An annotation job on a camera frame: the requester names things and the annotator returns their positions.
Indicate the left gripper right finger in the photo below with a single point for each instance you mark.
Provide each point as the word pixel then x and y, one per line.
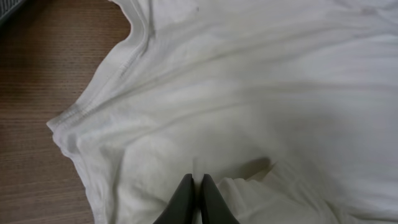
pixel 214 209

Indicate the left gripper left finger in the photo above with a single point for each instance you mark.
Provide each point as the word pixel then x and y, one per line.
pixel 181 206

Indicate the white t-shirt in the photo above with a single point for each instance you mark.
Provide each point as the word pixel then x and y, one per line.
pixel 290 106

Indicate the grey folded garment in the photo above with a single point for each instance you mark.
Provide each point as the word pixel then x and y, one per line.
pixel 8 8

